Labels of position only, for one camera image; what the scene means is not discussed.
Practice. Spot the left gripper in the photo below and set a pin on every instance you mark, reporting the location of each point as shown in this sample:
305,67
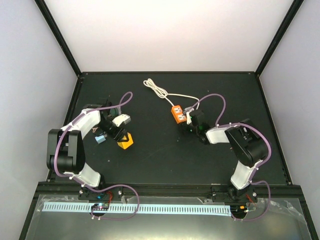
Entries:
124,131

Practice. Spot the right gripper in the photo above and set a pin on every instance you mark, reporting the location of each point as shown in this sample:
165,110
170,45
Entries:
184,130

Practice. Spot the yellow cube socket adapter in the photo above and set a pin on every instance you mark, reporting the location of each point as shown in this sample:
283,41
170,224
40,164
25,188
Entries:
126,141

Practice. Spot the orange power strip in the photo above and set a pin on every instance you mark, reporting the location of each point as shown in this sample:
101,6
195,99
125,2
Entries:
178,114

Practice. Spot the green cube socket adapter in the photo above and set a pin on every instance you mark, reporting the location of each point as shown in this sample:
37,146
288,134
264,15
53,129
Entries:
114,112

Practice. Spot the light blue plug adapter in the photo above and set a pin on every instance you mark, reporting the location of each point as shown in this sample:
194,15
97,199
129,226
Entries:
100,138

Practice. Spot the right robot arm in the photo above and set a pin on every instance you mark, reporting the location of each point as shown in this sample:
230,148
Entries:
250,146

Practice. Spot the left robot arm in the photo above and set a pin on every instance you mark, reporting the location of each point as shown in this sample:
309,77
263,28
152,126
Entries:
65,146

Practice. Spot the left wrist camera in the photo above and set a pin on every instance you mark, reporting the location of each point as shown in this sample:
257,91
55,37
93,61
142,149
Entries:
121,119

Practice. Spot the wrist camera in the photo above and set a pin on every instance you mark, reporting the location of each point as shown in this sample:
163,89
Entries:
187,112
121,119

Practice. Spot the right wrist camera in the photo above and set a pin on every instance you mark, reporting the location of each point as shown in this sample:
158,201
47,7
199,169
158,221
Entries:
187,112

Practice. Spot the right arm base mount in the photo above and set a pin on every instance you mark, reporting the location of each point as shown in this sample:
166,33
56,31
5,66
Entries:
229,194

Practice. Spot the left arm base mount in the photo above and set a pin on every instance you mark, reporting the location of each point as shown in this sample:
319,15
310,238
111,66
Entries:
86,194

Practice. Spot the light blue cable duct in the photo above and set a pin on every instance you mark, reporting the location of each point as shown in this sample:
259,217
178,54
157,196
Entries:
120,208

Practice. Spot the black aluminium frame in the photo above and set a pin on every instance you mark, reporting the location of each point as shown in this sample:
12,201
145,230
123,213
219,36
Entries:
243,87

